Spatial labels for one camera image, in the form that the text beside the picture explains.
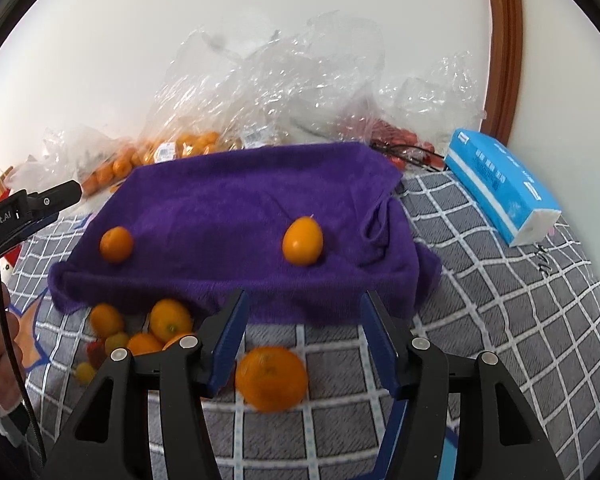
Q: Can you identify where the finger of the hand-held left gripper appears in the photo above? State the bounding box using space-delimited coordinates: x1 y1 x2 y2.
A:
0 213 62 255
0 180 82 235

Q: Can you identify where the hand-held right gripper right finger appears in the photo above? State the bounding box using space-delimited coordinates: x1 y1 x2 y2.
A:
361 290 566 480

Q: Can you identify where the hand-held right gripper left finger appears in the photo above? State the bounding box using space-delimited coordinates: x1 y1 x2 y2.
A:
40 289 251 480

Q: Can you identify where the large round mandarin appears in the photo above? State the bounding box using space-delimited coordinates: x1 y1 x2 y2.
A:
235 346 309 413

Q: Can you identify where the mandarin with green stem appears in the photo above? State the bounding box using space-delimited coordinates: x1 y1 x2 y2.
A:
149 298 193 343

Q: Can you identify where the small round kumquat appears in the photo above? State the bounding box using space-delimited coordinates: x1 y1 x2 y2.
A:
99 226 135 264

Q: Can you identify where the round orange mandarin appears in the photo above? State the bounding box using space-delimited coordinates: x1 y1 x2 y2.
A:
162 332 193 352
126 332 165 357

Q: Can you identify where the small orange kumquat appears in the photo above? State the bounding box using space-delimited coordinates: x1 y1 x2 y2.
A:
89 303 126 338

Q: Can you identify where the oval orange citrus fruit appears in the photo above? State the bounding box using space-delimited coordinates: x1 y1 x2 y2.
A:
282 215 325 267

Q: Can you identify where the person's left hand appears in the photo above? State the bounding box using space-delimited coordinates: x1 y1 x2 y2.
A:
0 284 26 407

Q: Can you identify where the clear bag of mandarins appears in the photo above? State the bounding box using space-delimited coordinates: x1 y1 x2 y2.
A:
42 125 151 196

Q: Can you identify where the grey checked bedsheet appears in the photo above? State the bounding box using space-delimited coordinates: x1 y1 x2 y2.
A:
0 167 600 480

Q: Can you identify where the yellow-green cherry tomato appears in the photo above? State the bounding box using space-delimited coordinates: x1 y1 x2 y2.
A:
104 332 130 356

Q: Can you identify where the purple towel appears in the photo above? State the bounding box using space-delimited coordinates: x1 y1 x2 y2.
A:
47 142 442 325

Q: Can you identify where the clear bag of kumquats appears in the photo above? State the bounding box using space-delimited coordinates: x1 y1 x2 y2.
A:
142 30 291 166

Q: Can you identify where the blue tissue pack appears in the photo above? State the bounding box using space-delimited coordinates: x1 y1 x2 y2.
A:
444 129 562 247

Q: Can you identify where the clear bag of red tomatoes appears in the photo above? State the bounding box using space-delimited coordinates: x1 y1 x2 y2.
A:
330 50 487 171

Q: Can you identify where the crumpled clear plastic bag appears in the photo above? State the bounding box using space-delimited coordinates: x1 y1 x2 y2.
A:
240 10 386 146

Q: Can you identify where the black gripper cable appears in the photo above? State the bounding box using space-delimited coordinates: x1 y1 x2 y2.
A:
0 192 48 468

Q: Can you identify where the brown wooden door frame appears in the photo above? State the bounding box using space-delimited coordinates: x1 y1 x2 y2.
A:
484 0 524 143

